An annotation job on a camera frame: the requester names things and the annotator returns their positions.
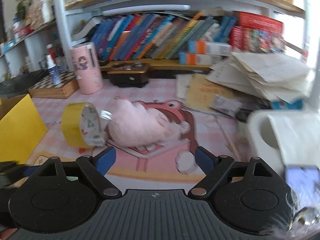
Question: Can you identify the pink plush toy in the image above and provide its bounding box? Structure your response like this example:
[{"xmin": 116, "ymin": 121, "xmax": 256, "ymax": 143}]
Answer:
[{"xmin": 106, "ymin": 99, "xmax": 190, "ymax": 147}]

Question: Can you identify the pink cartoon desk mat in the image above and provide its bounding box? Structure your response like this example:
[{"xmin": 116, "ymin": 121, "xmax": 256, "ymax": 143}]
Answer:
[{"xmin": 27, "ymin": 79, "xmax": 249, "ymax": 191}]

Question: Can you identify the yellow tape roll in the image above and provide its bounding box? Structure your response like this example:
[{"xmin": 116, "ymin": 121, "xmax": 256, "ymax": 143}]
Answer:
[{"xmin": 61, "ymin": 102, "xmax": 106, "ymax": 148}]

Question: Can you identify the yellow cardboard box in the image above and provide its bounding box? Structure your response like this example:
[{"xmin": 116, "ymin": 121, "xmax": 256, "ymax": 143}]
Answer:
[{"xmin": 0, "ymin": 94, "xmax": 47, "ymax": 164}]

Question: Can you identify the small grey foil packet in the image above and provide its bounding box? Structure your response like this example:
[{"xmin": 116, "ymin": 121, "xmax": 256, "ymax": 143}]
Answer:
[{"xmin": 210, "ymin": 95, "xmax": 242, "ymax": 117}]

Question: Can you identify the yellow booklet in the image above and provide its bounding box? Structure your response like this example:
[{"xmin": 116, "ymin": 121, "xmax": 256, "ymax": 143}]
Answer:
[{"xmin": 184, "ymin": 74, "xmax": 234, "ymax": 112}]

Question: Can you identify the wooden chess board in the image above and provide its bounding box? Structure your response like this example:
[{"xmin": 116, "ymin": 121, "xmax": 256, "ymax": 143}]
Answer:
[{"xmin": 28, "ymin": 73, "xmax": 79, "ymax": 99}]

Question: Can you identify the dark brown wooden box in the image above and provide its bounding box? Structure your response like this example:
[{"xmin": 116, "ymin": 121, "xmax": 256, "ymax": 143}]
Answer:
[{"xmin": 107, "ymin": 62, "xmax": 150, "ymax": 88}]

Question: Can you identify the pink cartoon cylinder container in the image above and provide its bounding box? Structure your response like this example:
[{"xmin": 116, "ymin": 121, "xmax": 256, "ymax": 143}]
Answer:
[{"xmin": 70, "ymin": 42, "xmax": 104, "ymax": 95}]

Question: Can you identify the smartphone with lit screen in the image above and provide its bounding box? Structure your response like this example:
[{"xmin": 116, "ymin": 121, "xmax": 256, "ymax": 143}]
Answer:
[{"xmin": 285, "ymin": 166, "xmax": 319, "ymax": 207}]

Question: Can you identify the lower orange white box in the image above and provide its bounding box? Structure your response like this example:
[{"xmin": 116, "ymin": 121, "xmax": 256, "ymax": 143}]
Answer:
[{"xmin": 178, "ymin": 51, "xmax": 222, "ymax": 66}]

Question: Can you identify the orange white box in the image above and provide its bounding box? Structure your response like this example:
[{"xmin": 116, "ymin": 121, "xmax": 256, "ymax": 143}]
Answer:
[
  {"xmin": 188, "ymin": 41, "xmax": 232, "ymax": 56},
  {"xmin": 178, "ymin": 51, "xmax": 222, "ymax": 66}
]

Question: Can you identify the stack of loose papers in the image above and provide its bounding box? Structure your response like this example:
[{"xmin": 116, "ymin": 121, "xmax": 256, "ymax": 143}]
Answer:
[{"xmin": 206, "ymin": 52, "xmax": 315, "ymax": 103}]

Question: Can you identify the upper orange white box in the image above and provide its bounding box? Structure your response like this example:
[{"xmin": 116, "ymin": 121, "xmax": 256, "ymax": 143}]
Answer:
[{"xmin": 188, "ymin": 41, "xmax": 232, "ymax": 56}]

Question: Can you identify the white spray bottle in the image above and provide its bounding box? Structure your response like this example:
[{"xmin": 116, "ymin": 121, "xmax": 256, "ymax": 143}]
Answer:
[{"xmin": 46, "ymin": 54, "xmax": 61, "ymax": 85}]

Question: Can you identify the row of colourful books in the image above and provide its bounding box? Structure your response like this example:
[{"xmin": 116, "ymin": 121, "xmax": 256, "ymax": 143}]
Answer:
[{"xmin": 90, "ymin": 11, "xmax": 236, "ymax": 61}]

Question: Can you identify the white bookshelf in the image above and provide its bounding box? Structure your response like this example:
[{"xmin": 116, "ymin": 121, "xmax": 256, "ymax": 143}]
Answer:
[{"xmin": 0, "ymin": 0, "xmax": 311, "ymax": 81}]

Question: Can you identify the red boxed book set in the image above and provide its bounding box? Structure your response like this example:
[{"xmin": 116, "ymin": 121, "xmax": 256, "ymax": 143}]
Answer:
[{"xmin": 229, "ymin": 11, "xmax": 285, "ymax": 53}]

